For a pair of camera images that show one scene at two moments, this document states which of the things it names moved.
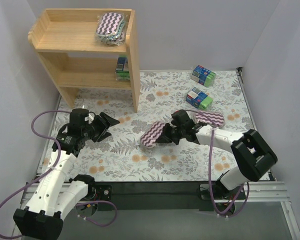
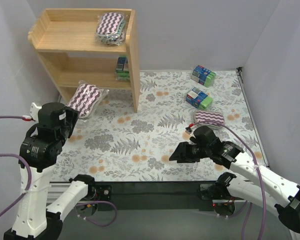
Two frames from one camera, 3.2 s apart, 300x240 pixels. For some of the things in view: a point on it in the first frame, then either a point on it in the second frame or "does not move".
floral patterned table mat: (105, 133) does not move
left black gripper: (100, 126) → (71, 120)
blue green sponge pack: (122, 71) does not move
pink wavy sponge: (110, 28) does not move
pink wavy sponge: (148, 139) → (85, 99)
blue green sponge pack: (197, 98) does not move
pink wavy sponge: (216, 119) does not move
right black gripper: (173, 133) → (188, 152)
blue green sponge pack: (204, 76) does not move
